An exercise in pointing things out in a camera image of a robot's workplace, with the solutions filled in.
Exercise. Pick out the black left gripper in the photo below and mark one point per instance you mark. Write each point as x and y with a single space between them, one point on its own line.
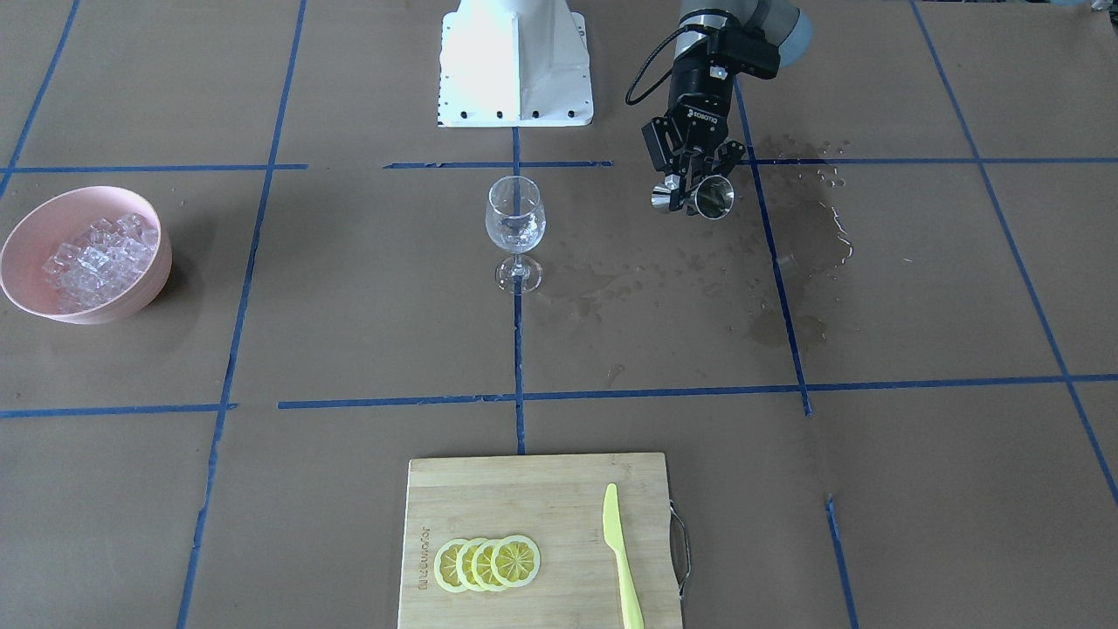
696 94

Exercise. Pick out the steel double jigger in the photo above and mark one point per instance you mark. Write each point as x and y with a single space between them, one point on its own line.
713 199

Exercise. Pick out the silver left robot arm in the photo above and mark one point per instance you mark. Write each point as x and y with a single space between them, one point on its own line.
784 24

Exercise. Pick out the clear wine glass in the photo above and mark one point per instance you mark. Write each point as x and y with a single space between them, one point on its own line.
516 222

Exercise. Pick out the ice cubes pile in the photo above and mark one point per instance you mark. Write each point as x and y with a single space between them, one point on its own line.
98 264

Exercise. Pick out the wooden cutting board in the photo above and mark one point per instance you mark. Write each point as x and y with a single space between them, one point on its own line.
557 501

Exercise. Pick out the yellow lemon slice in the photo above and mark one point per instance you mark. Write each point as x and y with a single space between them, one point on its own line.
516 561

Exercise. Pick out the yellow plastic knife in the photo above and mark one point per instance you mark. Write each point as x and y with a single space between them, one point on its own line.
613 536

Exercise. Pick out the pink bowl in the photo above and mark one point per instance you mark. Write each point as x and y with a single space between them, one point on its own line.
36 238

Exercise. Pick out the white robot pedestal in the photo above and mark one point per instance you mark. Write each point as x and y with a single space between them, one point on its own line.
514 64

